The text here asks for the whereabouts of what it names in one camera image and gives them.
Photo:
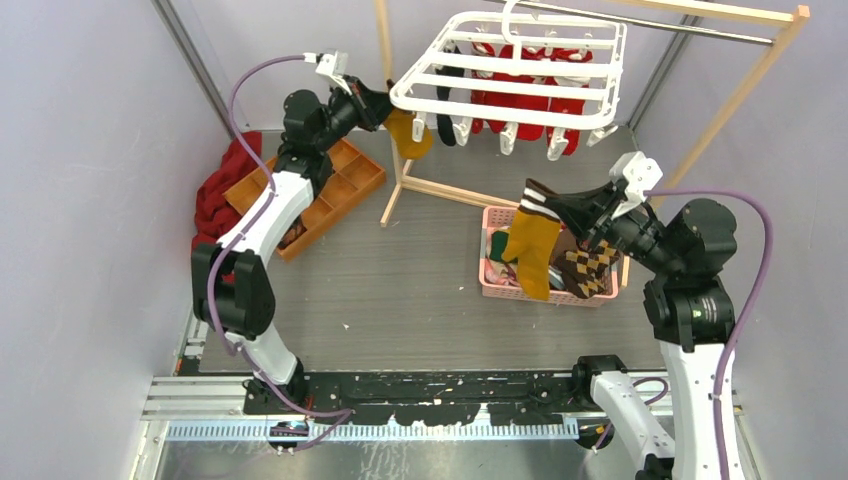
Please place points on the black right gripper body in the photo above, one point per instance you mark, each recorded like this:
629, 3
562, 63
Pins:
634, 230

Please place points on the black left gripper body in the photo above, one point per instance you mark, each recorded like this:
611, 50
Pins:
356, 101

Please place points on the brown yellow argyle sock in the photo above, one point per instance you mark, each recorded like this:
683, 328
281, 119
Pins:
584, 272

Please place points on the black sock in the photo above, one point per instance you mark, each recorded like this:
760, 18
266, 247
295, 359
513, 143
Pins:
444, 122

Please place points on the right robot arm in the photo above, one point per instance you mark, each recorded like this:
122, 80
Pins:
693, 320

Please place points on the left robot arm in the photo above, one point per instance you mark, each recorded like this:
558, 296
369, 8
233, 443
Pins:
231, 289

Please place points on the white clip sock hanger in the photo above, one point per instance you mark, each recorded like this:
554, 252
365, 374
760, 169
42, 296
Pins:
525, 76

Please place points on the metal hanger rod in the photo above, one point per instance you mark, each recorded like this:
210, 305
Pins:
654, 25

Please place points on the orange wooden compartment tray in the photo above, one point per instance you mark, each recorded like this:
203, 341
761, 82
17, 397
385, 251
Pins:
356, 176

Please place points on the green sock in basket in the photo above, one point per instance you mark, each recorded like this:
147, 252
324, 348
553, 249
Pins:
498, 241

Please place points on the pink laundry basket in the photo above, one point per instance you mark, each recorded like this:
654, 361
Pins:
498, 218

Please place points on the red santa christmas sock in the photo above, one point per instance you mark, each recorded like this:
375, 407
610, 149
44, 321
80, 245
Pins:
502, 99

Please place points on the red cloth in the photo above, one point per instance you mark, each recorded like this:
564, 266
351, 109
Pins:
214, 216

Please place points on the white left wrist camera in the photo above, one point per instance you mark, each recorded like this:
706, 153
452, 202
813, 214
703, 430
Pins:
331, 66

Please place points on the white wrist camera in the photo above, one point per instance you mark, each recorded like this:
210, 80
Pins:
331, 66
633, 174

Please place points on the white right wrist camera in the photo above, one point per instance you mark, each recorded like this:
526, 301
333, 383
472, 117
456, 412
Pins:
633, 174

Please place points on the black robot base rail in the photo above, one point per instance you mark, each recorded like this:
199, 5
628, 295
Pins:
443, 398

